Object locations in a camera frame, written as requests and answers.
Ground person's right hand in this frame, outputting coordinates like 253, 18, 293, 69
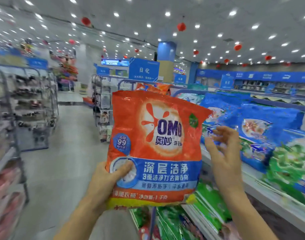
204, 126, 246, 198

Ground person's left hand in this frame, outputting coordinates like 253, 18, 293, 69
86, 160, 134, 213

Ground grey metal shelf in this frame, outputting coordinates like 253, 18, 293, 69
117, 80, 305, 238

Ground green Ariel detergent bags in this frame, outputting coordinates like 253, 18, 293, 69
263, 130, 305, 208

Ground teal white-cat detergent bags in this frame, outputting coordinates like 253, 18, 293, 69
175, 90, 206, 105

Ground white goods display stand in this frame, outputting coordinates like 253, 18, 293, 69
91, 75, 118, 143

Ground row of green boxes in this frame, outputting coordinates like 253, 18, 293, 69
238, 90, 305, 105

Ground blue beige column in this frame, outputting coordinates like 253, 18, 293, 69
157, 41, 177, 83

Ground blue aisle sign board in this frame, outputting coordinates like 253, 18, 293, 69
128, 58, 160, 82

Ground rows of round ceiling lights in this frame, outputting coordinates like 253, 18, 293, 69
0, 0, 305, 63

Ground rows of small red lanterns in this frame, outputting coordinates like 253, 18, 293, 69
40, 16, 293, 68

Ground blue wall sign band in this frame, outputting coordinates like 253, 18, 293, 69
195, 69, 305, 84

